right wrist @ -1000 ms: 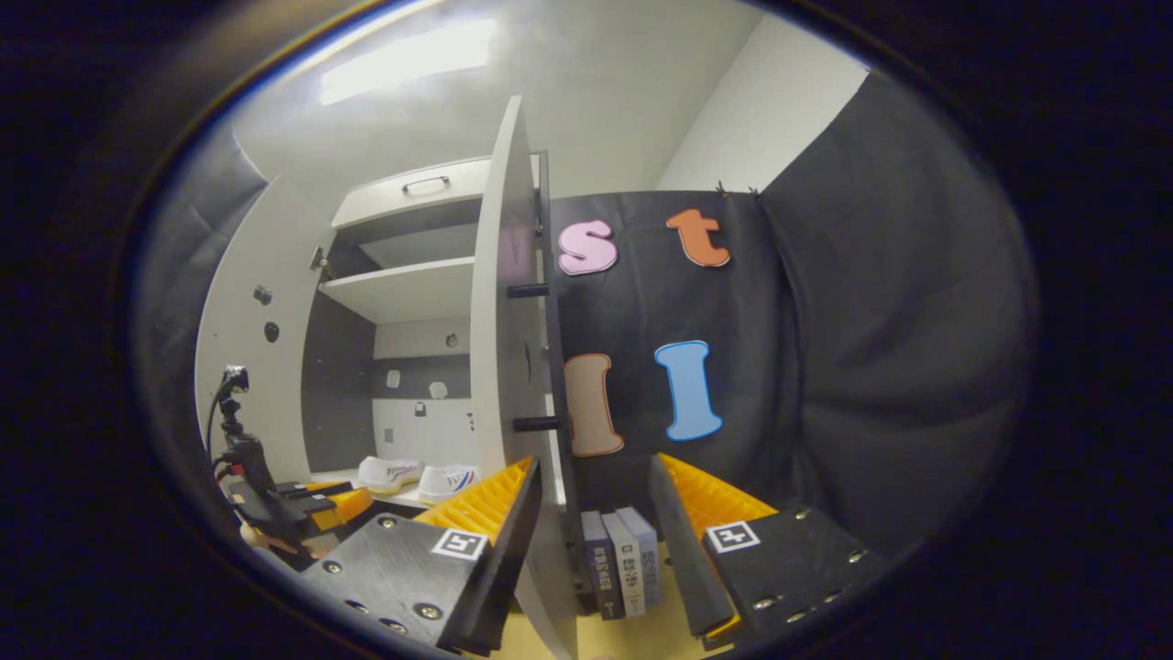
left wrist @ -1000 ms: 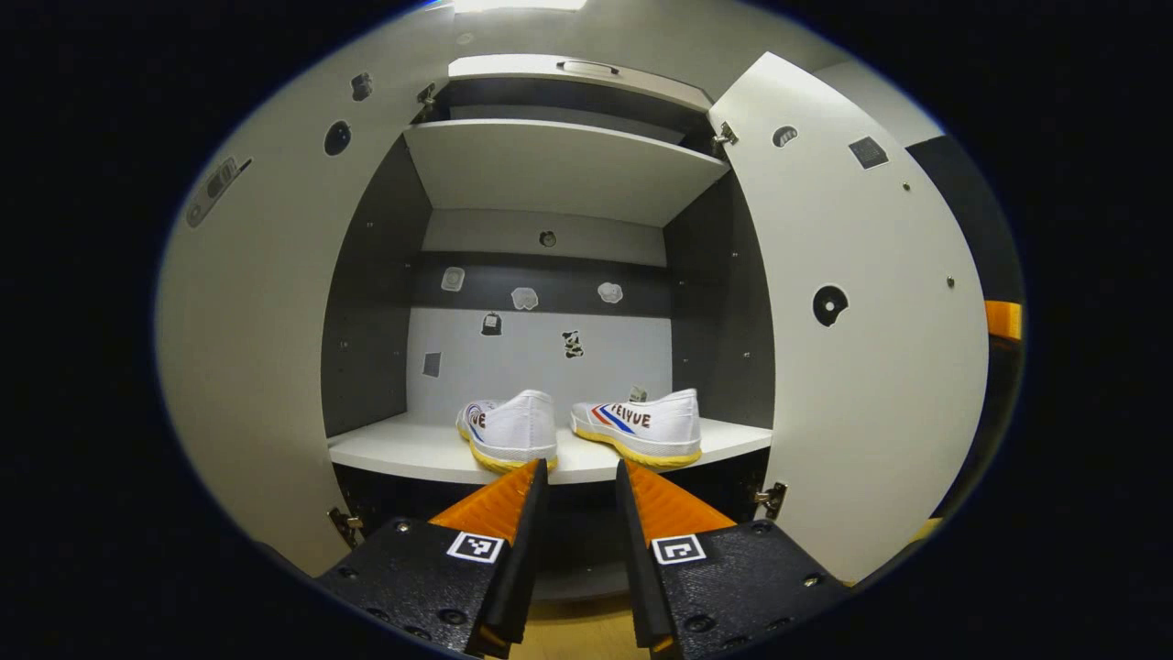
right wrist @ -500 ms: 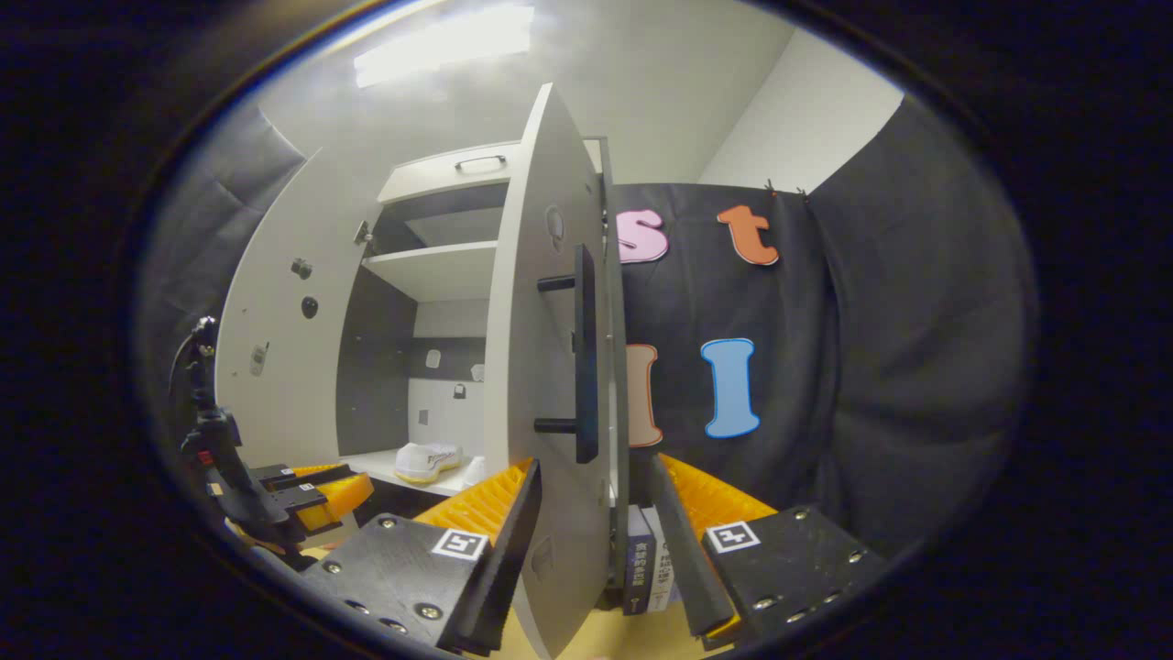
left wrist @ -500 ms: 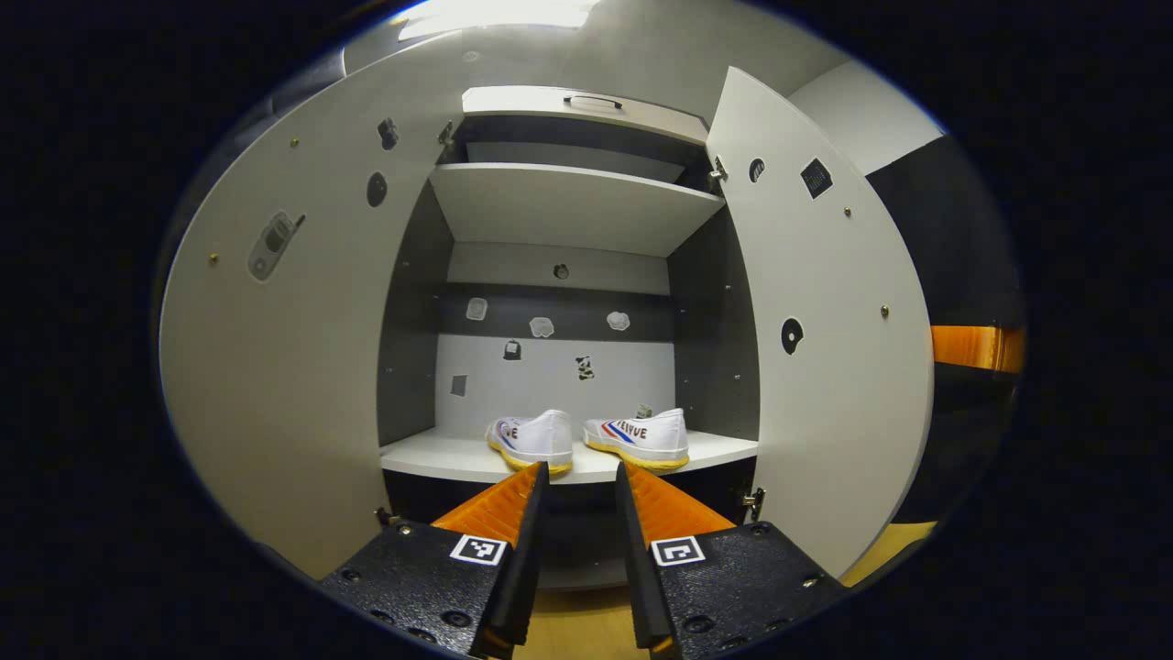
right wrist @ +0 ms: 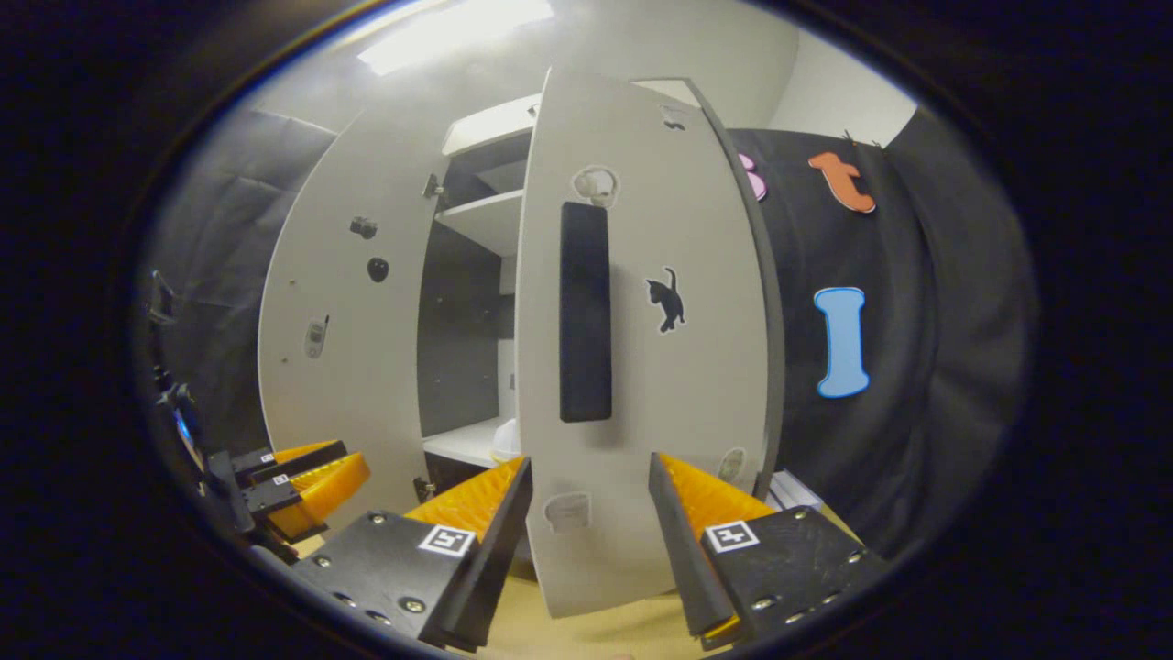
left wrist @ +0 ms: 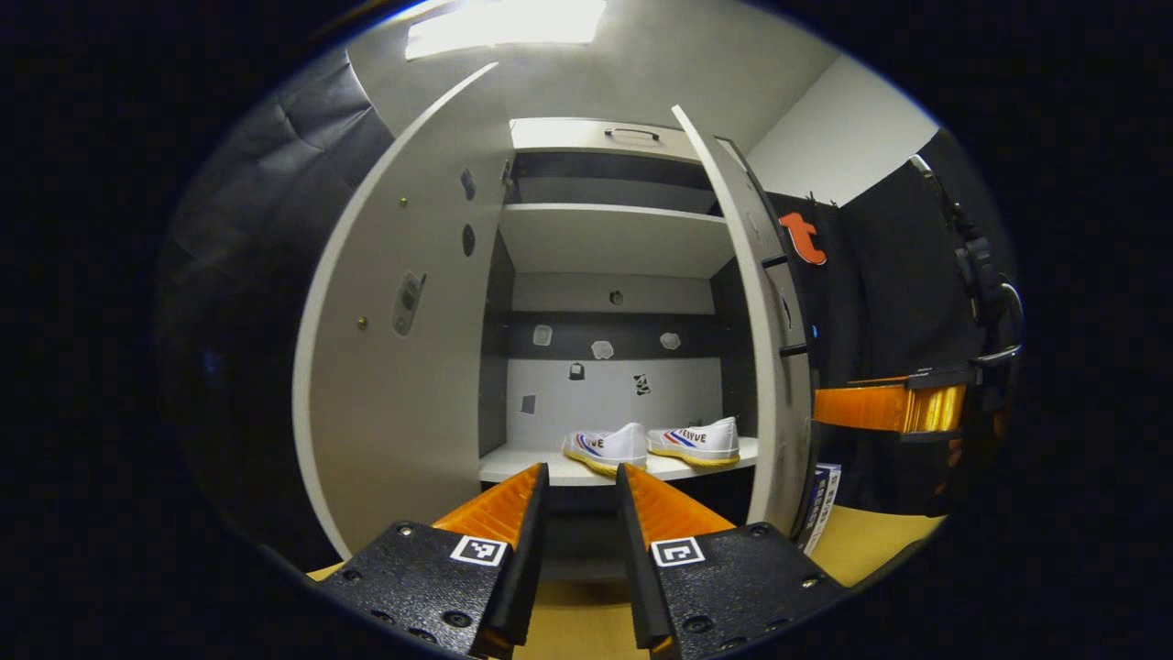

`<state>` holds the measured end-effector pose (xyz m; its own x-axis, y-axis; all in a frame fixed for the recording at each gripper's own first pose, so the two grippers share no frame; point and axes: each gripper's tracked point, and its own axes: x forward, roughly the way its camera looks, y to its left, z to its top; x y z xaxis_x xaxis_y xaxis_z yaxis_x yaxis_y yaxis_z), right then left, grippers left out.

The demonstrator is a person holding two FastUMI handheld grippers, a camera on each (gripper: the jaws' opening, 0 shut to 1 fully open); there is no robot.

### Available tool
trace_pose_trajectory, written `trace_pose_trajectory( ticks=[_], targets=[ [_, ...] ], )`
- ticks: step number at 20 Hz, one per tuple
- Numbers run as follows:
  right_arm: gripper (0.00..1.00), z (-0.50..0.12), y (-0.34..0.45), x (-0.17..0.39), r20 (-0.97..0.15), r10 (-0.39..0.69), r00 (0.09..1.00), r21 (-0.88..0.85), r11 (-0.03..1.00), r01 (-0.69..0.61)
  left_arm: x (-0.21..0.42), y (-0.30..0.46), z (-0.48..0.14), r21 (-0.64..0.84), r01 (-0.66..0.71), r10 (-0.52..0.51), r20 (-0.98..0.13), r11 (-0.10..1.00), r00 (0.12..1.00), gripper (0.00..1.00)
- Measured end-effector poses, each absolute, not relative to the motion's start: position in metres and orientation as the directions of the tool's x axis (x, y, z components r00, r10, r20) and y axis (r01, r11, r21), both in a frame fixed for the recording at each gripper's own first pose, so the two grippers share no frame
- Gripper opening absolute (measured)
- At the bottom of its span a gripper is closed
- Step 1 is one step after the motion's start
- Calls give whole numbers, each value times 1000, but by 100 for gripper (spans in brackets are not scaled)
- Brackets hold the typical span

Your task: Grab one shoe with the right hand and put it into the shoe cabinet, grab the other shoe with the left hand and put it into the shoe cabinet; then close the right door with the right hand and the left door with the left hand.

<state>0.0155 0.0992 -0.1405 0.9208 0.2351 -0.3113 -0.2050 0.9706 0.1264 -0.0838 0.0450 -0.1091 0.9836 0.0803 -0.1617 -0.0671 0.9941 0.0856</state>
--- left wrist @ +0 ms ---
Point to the white cabinet shelf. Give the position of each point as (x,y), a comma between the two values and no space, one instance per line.
(614,243)
(605,192)

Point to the white striped canvas shoe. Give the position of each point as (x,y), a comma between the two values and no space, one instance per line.
(609,447)
(701,445)

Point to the white blue printed box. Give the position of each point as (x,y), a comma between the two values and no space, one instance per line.
(822,504)

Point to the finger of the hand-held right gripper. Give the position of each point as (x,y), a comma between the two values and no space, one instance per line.
(871,467)
(861,408)

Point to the white shoe cabinet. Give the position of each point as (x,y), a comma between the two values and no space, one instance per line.
(605,394)

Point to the white cabinet door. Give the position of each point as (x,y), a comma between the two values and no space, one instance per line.
(774,412)
(403,412)

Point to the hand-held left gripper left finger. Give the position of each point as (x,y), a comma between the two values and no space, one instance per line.
(522,550)

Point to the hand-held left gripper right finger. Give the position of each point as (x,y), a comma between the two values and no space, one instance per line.
(637,550)

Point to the white cabinet drawer front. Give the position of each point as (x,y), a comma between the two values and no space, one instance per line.
(568,133)

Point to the ceiling light panel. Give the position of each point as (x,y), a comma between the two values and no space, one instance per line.
(504,23)

